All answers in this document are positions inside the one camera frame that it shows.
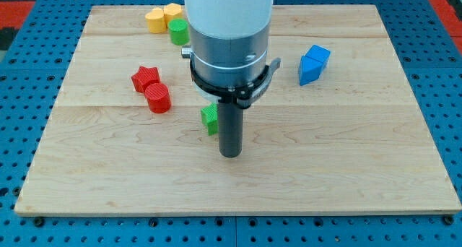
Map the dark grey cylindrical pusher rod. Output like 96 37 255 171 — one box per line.
217 103 243 158

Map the yellow hexagon block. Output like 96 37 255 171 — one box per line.
163 3 183 25

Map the yellow heart block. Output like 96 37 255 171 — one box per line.
144 7 167 34

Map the blue cube block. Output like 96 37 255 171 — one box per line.
305 45 331 70

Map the green cylinder block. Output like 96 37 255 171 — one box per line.
168 18 190 46

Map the black clamp ring mount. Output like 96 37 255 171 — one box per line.
189 58 281 109

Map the light wooden board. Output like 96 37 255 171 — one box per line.
14 5 461 217

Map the red star block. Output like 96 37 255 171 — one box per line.
131 66 160 93

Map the red cylinder block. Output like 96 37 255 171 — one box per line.
144 83 171 113

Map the blue triangle block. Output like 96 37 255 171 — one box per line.
298 56 323 86

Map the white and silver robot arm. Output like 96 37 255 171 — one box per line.
184 0 281 157

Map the green star block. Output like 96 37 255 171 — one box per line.
201 103 218 136

